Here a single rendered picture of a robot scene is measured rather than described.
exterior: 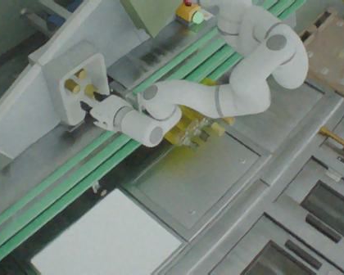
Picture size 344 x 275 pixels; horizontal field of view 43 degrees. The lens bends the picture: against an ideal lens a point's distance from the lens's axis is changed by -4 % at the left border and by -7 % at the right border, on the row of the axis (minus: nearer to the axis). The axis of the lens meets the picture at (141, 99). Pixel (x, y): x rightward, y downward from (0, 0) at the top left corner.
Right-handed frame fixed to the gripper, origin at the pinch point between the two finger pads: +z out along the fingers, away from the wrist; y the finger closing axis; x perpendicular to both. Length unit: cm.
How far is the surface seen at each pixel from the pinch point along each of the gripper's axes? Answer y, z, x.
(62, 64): -1.9, 6.5, 13.1
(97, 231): -19.0, -8.5, -39.0
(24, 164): -24.8, 12.7, -14.6
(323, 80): 330, 93, -232
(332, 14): 432, 133, -205
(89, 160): -7.6, 0.6, -19.4
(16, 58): 13, 83, -16
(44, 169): -21.1, 6.8, -16.1
